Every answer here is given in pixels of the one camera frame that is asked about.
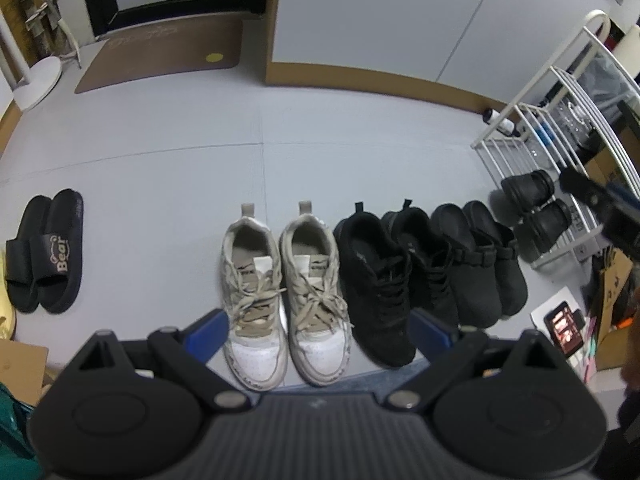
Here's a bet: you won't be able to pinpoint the black suede clog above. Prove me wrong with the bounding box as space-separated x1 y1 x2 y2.
462 200 529 319
430 203 503 329

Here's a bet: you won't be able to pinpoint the small labelled bottle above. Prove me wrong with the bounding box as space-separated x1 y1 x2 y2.
482 109 516 134

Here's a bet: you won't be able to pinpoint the smartphone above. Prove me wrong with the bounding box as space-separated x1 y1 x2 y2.
545 300 587 358

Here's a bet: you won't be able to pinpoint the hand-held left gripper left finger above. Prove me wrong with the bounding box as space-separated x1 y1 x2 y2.
64 309 251 413

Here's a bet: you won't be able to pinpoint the black lace-up sneaker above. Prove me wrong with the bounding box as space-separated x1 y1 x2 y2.
381 199 460 333
332 202 417 368

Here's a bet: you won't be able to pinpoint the open cardboard box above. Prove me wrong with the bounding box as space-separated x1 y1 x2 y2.
594 247 640 372

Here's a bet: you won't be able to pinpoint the cardboard sheet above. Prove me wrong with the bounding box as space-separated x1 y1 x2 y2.
0 339 51 403

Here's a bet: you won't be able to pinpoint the black chunky rubber clog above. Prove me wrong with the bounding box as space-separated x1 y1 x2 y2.
501 170 556 209
514 199 573 254

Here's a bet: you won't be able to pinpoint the brown cardboard box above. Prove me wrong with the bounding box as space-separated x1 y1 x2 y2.
584 144 632 192

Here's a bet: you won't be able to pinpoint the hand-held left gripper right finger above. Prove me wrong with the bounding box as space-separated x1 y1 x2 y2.
384 308 574 413

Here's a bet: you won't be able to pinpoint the clear plastic water bottle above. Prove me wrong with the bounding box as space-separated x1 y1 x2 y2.
525 110 596 161

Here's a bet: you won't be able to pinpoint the wooden sticks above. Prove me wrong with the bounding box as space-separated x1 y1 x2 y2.
20 0 83 68

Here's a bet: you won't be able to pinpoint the white shoe rack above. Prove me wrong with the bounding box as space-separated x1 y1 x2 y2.
471 9 640 271

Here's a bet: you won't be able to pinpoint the yellow slipper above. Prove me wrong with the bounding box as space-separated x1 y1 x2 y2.
0 250 17 342

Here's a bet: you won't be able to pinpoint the white patterned sneaker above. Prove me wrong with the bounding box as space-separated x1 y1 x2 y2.
220 203 290 392
277 201 354 388

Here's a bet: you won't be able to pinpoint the brown doormat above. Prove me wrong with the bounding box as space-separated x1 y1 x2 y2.
75 14 244 95

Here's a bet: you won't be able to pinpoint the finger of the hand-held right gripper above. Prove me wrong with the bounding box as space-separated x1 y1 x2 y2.
557 166 612 211
606 184 638 208

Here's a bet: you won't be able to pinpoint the black slide sandal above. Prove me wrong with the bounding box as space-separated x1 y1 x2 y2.
5 195 56 313
30 188 84 313

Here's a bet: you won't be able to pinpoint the white wardrobe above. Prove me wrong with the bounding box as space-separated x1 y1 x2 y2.
265 0 626 113

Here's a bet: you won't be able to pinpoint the teal cloth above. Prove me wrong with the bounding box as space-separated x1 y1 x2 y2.
0 384 42 480

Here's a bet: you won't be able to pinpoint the grey plastic bag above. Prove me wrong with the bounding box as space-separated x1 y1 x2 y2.
575 50 632 111

